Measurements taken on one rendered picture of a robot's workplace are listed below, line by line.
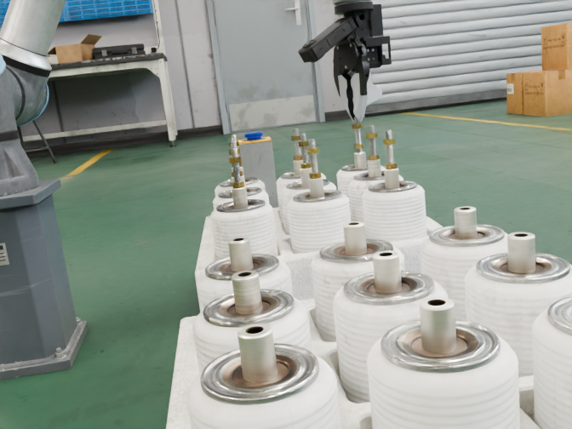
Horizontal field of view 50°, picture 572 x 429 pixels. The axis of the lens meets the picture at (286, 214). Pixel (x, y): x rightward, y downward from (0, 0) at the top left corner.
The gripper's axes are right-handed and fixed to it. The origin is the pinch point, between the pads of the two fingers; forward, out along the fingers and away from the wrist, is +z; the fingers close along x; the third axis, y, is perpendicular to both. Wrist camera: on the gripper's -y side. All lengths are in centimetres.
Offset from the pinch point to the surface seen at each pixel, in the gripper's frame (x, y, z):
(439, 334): -67, -45, 9
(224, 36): 439, 192, -55
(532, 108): 191, 301, 30
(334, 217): -20.7, -21.0, 12.6
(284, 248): -14.3, -26.3, 17.2
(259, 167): 20.6, -10.5, 9.4
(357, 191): -11.6, -9.4, 11.7
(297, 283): -20.7, -28.5, 20.9
